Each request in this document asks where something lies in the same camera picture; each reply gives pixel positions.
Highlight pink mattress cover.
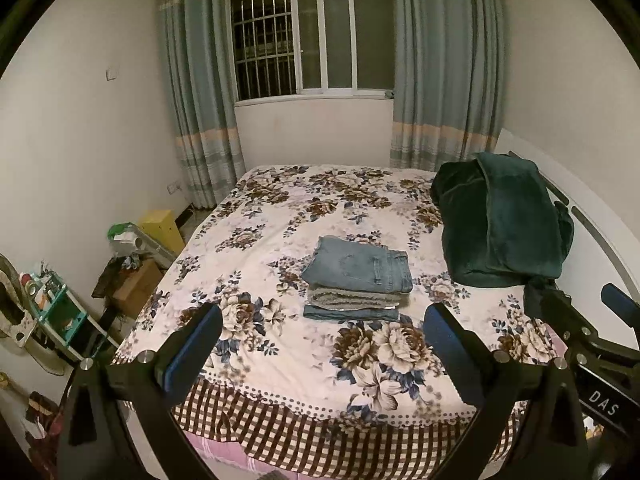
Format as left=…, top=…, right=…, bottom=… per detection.
left=186, top=432, right=306, bottom=476

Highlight red patterned cloth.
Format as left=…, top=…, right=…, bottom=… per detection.
left=24, top=391, right=65, bottom=463

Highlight white headboard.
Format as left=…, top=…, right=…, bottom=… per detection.
left=492, top=128, right=640, bottom=306

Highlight floral bed sheet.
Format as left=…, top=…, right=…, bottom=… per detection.
left=110, top=162, right=568, bottom=472

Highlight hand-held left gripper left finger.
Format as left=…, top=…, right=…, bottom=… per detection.
left=55, top=302, right=224, bottom=480

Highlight folded dark blue jeans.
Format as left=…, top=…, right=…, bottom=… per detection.
left=303, top=305, right=400, bottom=322

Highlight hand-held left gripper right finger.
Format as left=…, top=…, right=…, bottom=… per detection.
left=422, top=302, right=589, bottom=480

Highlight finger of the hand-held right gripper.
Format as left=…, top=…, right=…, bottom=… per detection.
left=600, top=282, right=640, bottom=352
left=525, top=280, right=603, bottom=358

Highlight brown cardboard box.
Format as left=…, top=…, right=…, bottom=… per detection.
left=111, top=259, right=164, bottom=319

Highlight round patterned cushion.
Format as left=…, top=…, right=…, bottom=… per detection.
left=0, top=254, right=33, bottom=347

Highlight folded light blue jeans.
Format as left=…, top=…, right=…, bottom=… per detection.
left=300, top=236, right=414, bottom=295

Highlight folded grey pants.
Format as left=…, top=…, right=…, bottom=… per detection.
left=306, top=287, right=402, bottom=309

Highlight teal storage cart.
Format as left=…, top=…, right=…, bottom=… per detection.
left=19, top=259, right=122, bottom=363

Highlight dark green velvet pants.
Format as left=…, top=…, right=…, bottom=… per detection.
left=431, top=152, right=575, bottom=289

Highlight blue-grey striped curtain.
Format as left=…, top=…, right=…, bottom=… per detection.
left=389, top=0, right=507, bottom=172
left=159, top=0, right=247, bottom=210

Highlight white framed barred window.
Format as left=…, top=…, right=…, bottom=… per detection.
left=226, top=0, right=397, bottom=107

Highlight white and green appliance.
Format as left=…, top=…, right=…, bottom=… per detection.
left=107, top=221, right=177, bottom=263

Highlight yellow box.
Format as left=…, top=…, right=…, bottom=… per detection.
left=137, top=209, right=186, bottom=257

